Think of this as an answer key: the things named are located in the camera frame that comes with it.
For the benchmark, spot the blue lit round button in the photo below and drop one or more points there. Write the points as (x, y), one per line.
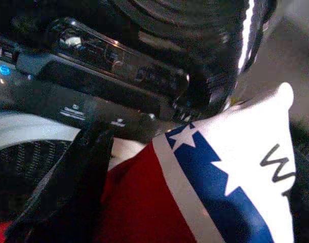
(4, 70)

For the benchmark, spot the red white blue star garment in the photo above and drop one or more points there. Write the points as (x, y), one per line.
(149, 197)

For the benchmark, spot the grey rubber door gasket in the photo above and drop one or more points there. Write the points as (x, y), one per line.
(30, 129)

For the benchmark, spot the perforated steel washer drum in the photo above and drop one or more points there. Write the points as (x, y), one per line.
(25, 167)

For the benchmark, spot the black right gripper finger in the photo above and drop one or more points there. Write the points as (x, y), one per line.
(68, 192)

